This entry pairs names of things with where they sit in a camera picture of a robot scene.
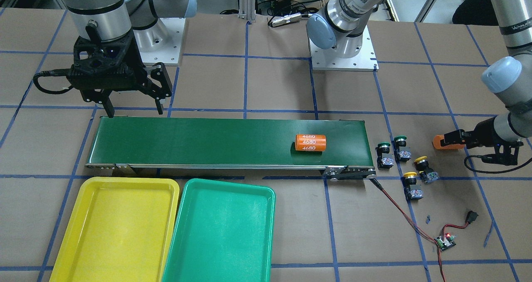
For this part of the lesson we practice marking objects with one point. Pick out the yellow push button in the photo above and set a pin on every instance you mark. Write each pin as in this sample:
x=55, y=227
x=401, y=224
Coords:
x=411, y=189
x=426, y=173

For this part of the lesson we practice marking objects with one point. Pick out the motor controller board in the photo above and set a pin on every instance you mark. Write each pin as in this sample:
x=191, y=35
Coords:
x=445, y=241

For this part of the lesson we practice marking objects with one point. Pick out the plain orange cylinder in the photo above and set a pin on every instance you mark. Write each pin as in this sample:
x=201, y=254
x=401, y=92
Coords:
x=439, y=146

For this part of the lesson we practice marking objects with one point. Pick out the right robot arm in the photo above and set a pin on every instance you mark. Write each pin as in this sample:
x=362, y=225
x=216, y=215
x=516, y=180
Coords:
x=113, y=34

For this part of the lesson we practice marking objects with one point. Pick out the black inline switch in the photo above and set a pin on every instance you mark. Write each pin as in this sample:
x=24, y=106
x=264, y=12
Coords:
x=470, y=217

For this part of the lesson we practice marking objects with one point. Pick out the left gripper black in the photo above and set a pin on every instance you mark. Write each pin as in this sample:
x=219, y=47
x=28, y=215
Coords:
x=486, y=130

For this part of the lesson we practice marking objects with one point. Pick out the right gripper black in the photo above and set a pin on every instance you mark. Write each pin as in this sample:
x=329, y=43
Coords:
x=136, y=62

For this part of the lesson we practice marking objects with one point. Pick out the orange cylinder labelled 4680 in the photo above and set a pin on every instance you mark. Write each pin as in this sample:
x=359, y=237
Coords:
x=310, y=142

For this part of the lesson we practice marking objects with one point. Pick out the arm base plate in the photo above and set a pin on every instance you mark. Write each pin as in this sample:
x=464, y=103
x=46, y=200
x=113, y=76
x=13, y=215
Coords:
x=162, y=42
x=351, y=54

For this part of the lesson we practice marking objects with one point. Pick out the yellow plastic tray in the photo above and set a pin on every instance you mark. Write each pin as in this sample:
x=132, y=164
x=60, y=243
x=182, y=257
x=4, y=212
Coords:
x=119, y=230

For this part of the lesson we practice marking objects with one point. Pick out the aluminium frame post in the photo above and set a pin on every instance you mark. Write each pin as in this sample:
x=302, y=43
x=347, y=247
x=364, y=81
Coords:
x=246, y=10

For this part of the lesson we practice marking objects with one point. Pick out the green plastic tray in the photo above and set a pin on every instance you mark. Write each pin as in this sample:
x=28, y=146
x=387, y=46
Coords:
x=223, y=233

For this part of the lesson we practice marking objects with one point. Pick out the green conveyor belt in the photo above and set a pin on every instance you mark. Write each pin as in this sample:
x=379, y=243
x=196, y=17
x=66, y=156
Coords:
x=208, y=143

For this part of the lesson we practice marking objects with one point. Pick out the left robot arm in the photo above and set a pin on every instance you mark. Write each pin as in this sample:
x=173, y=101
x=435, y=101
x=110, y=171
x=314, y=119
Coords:
x=509, y=79

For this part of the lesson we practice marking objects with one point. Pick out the green push button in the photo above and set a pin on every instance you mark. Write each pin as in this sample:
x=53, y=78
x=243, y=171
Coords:
x=385, y=159
x=402, y=152

